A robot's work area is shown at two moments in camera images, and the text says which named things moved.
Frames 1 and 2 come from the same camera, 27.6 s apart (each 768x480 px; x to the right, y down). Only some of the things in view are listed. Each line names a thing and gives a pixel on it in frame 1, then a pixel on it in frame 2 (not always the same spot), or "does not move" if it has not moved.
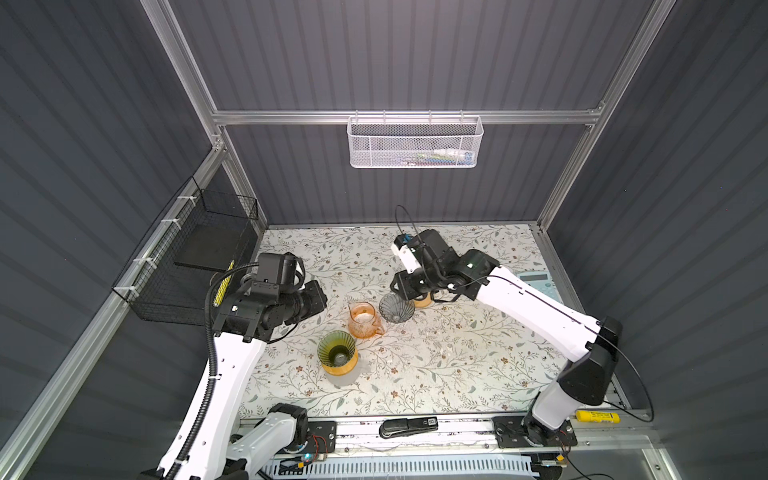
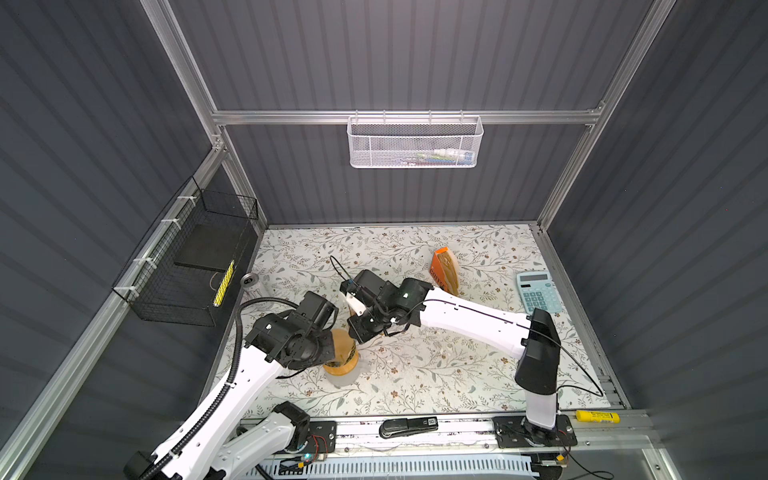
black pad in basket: x=211 y=245 does not move
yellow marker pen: x=222 y=288 does not move
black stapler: x=404 y=426 does not move
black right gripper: x=402 y=287 -> x=358 y=334
